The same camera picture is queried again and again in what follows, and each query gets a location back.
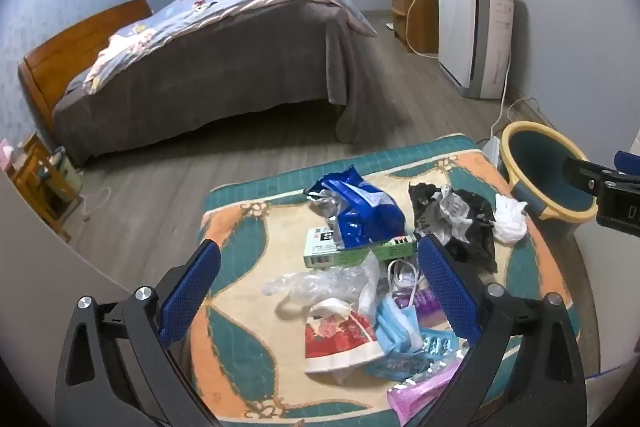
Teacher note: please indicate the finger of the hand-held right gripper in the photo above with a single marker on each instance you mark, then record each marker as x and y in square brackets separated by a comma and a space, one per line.
[629, 161]
[582, 174]

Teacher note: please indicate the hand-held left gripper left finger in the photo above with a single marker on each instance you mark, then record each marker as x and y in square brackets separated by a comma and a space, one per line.
[192, 282]

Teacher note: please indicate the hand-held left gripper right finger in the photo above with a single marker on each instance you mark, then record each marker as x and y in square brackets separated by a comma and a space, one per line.
[450, 292]

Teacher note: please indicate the teal bin with yellow rim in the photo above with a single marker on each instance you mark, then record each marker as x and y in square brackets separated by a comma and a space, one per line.
[540, 167]

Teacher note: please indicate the blue face mask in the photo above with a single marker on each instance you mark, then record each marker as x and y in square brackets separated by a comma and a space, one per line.
[395, 327]

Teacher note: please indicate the green medicine box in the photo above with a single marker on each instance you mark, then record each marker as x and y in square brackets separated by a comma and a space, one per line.
[320, 252]

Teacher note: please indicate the purple packet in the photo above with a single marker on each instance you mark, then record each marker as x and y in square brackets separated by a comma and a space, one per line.
[430, 307]

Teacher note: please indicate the small clear packet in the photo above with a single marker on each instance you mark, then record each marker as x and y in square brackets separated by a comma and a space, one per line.
[405, 274]

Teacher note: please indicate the black plastic bag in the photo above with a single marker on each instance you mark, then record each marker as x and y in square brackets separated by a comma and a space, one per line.
[475, 217]

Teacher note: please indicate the patterned teal orange mat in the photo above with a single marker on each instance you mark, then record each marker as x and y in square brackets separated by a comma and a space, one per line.
[240, 347]

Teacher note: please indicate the white crumpled tissue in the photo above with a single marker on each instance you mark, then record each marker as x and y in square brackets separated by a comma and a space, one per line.
[510, 222]

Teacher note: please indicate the white floor power strip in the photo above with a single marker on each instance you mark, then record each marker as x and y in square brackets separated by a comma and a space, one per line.
[492, 152]

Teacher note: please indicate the pink wrapper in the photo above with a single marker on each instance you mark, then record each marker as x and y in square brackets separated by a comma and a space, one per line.
[415, 394]

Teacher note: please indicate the blue foil bag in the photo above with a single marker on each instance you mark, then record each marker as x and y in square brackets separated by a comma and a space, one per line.
[365, 212]

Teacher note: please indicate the red white paper bag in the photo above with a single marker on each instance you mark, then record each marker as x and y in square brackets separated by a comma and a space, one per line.
[335, 337]

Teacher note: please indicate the clear plastic bag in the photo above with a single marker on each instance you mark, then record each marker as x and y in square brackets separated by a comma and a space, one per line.
[320, 282]

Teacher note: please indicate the white furniture panel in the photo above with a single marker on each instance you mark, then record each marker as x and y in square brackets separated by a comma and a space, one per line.
[45, 297]

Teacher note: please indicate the wooden nightstand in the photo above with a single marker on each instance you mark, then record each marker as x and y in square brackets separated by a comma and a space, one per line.
[35, 187]

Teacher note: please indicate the white air purifier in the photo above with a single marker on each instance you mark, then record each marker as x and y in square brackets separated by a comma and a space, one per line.
[455, 32]

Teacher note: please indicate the bed with blue quilt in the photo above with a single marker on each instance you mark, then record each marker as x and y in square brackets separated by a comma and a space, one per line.
[225, 77]

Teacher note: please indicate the wooden cabinet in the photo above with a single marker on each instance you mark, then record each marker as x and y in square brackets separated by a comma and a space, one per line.
[425, 17]

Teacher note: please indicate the pink tissue box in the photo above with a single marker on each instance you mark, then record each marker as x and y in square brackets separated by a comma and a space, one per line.
[6, 154]

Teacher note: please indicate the wooden bed frame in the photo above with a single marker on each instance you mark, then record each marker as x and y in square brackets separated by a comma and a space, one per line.
[65, 42]

